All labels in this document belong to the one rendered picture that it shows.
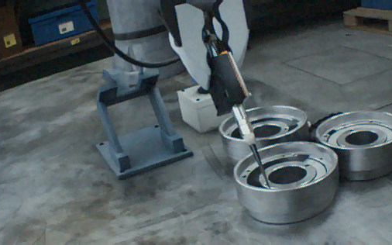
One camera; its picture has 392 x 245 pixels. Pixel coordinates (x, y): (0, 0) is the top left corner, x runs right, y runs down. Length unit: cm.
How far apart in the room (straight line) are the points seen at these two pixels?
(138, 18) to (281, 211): 62
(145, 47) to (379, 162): 60
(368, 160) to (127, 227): 26
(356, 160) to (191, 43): 20
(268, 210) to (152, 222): 13
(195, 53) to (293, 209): 17
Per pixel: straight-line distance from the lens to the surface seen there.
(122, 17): 106
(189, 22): 52
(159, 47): 107
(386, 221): 52
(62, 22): 407
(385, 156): 58
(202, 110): 76
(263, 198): 52
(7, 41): 403
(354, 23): 476
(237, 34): 55
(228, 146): 64
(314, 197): 52
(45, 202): 69
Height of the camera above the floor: 108
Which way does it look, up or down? 20 degrees down
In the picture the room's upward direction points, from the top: 11 degrees counter-clockwise
